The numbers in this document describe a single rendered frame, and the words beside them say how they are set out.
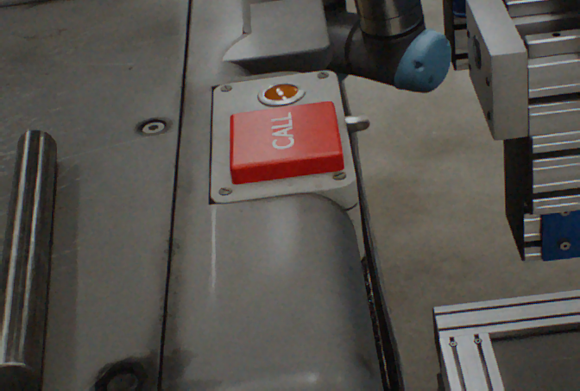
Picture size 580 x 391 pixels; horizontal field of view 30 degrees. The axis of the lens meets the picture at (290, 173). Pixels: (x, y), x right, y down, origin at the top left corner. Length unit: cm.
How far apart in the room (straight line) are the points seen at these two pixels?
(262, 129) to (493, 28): 47
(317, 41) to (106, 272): 25
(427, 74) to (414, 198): 155
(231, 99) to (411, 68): 62
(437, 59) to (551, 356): 86
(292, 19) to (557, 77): 33
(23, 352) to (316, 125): 21
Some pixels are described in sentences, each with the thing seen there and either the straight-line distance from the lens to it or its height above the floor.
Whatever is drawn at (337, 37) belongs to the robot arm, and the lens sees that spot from 132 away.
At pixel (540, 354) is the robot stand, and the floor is 21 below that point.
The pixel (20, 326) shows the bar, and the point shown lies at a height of 128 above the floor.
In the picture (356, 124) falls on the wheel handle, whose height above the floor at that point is 70.
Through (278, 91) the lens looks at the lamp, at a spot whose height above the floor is 126.
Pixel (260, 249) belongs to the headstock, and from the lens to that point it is 52.
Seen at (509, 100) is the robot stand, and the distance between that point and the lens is 101.
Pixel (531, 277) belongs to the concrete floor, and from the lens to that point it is 252.
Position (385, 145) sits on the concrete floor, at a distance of 303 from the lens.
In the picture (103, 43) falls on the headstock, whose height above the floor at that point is 126.
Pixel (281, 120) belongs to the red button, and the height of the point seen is 127.
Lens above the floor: 156
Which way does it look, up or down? 32 degrees down
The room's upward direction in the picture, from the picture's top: 9 degrees counter-clockwise
